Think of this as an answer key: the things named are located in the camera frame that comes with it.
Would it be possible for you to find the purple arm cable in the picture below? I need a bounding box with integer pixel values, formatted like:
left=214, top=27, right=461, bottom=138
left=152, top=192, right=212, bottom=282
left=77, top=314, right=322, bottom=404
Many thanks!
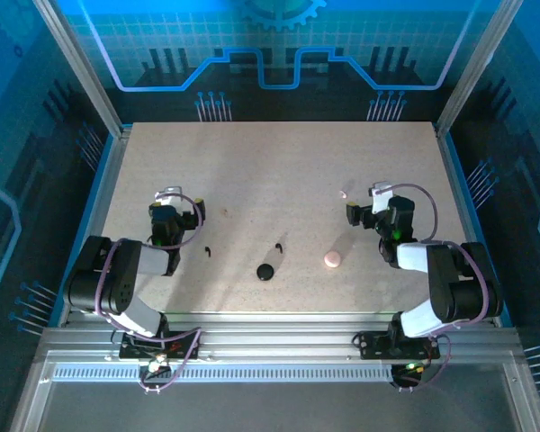
left=386, top=182, right=490, bottom=392
left=93, top=192, right=204, bottom=395

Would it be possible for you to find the grey metal shelf panel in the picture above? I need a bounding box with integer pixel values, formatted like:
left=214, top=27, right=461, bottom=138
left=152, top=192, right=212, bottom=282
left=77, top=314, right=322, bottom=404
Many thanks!
left=8, top=350, right=540, bottom=432

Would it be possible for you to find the aluminium frame post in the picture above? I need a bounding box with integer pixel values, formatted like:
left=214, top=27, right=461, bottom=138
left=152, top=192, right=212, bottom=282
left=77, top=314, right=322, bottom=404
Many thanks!
left=433, top=0, right=526, bottom=136
left=31, top=0, right=127, bottom=139

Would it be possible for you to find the slotted grey cable duct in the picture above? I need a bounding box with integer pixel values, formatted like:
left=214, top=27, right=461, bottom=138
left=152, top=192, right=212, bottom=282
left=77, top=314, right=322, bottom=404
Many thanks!
left=52, top=364, right=393, bottom=383

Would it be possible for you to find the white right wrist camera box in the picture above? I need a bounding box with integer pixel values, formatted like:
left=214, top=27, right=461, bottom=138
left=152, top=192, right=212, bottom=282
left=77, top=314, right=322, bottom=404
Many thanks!
left=370, top=181, right=393, bottom=215

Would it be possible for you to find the small LED controller board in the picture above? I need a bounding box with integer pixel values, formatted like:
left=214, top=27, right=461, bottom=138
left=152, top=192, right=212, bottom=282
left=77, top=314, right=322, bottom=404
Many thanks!
left=389, top=361, right=428, bottom=392
left=139, top=355, right=172, bottom=377

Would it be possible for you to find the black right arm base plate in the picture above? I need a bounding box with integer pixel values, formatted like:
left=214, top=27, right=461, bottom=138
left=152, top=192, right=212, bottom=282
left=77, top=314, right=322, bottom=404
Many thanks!
left=356, top=330, right=441, bottom=361

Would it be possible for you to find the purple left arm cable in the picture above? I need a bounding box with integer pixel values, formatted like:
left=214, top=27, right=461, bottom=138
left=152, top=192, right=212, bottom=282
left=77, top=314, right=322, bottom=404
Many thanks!
left=93, top=192, right=204, bottom=395

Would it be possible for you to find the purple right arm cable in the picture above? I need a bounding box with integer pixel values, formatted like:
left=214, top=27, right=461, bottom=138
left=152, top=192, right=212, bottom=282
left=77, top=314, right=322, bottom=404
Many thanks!
left=386, top=182, right=490, bottom=392

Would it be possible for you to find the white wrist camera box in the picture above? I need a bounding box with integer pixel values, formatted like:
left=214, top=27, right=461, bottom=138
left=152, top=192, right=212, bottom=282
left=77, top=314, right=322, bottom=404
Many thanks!
left=370, top=181, right=393, bottom=215
left=154, top=184, right=185, bottom=204

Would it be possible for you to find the aluminium table side rail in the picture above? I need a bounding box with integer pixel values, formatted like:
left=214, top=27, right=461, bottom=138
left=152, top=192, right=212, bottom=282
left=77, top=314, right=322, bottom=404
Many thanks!
left=56, top=124, right=134, bottom=328

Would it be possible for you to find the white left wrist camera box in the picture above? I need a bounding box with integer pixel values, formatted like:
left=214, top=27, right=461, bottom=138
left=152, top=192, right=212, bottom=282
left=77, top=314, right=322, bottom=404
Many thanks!
left=154, top=184, right=185, bottom=204

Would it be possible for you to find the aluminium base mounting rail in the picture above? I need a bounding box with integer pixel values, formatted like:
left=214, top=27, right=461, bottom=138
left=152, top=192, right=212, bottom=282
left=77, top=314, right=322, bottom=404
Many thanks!
left=42, top=310, right=523, bottom=361

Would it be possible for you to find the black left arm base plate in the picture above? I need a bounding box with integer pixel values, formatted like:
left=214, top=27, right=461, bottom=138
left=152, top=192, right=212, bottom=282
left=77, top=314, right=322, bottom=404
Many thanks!
left=118, top=330, right=203, bottom=361

